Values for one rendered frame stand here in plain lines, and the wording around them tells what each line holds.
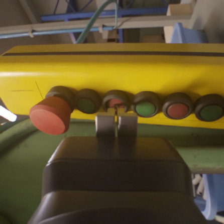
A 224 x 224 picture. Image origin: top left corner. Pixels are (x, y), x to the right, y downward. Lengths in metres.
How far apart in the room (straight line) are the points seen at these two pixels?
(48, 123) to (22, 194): 0.10
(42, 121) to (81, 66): 0.06
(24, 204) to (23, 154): 0.06
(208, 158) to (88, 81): 0.15
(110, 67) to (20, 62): 0.10
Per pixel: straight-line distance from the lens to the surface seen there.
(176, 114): 0.17
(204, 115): 0.17
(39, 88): 0.20
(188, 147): 0.19
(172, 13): 2.01
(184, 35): 0.59
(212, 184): 0.41
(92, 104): 0.17
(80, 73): 0.16
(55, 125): 0.16
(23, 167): 0.24
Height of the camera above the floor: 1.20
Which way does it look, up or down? 6 degrees up
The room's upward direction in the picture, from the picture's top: 90 degrees counter-clockwise
